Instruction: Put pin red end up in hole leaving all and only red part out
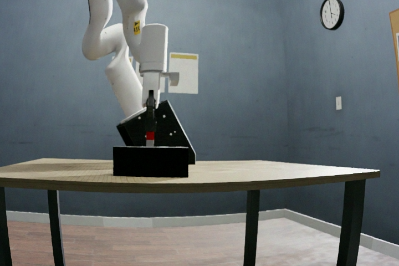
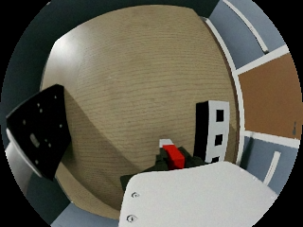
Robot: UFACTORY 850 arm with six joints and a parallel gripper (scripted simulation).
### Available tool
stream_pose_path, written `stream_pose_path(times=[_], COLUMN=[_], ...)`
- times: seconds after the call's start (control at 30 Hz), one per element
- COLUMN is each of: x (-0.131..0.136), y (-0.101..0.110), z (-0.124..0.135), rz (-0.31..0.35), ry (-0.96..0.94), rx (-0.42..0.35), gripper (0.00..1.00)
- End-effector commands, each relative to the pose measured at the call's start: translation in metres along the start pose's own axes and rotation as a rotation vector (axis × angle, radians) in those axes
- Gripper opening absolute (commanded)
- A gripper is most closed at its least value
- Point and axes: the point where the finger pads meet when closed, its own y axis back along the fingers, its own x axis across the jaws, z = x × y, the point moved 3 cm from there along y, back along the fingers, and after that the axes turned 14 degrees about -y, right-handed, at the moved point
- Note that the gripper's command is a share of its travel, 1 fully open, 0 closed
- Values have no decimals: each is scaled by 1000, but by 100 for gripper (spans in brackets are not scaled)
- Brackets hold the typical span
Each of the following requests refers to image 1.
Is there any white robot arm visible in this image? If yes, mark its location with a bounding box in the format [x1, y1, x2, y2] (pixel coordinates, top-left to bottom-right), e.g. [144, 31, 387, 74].
[82, 0, 180, 124]

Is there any red and grey pin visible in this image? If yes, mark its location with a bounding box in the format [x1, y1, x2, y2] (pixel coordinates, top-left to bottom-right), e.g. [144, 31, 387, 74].
[146, 131, 154, 147]

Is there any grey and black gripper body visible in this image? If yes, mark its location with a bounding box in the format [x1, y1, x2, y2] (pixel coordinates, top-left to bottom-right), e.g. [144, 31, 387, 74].
[140, 71, 165, 109]

